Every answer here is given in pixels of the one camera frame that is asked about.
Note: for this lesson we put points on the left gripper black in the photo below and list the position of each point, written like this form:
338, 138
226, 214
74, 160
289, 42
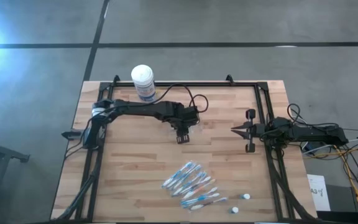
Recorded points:
185, 119

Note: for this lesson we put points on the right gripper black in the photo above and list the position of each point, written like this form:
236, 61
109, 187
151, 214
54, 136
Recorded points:
259, 130

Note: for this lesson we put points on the plastic-wrapped orange toothbrush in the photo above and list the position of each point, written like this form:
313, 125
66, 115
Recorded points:
199, 189

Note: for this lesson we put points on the blue mouthwash bottle white cap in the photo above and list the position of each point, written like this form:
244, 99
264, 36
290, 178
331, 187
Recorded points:
234, 210
245, 196

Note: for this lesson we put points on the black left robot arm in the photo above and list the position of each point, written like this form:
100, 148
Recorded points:
141, 109

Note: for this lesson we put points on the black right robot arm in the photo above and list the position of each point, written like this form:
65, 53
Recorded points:
309, 132

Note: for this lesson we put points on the white wipes canister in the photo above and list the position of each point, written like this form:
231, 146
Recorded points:
142, 79

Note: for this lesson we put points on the white paper sheet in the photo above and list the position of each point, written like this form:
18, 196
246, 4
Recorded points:
317, 193

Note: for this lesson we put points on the grey floor box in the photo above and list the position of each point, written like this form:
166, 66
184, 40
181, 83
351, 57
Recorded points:
342, 197

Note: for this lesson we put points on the black cart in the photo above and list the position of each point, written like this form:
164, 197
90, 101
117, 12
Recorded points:
11, 153

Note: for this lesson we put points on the black aluminium table frame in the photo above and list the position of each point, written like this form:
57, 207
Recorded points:
182, 84

